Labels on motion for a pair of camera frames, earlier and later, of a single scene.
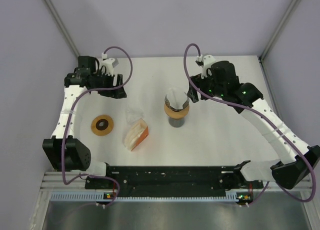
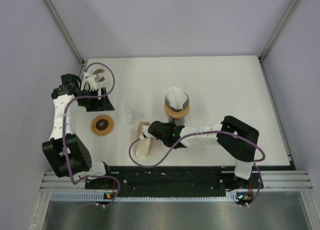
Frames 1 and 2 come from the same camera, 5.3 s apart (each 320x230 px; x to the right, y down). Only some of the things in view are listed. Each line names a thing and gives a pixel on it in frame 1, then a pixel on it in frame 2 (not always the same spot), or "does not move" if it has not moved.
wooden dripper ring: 176,115 does not move
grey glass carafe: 176,123 does not move
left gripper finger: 118,93 → 106,104
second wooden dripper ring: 102,125 does not move
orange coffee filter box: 136,134 → 143,146
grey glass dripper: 167,103 does not move
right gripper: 198,81 → 172,125
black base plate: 171,181 does not move
